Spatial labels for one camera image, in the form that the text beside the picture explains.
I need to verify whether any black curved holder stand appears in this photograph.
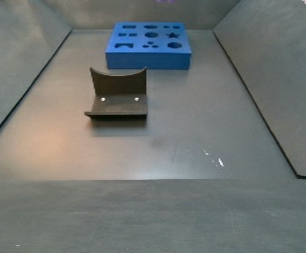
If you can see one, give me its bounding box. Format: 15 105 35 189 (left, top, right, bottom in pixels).
84 68 148 119

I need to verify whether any blue shape sorter block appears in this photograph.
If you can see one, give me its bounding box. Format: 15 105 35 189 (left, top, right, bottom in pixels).
106 22 191 70

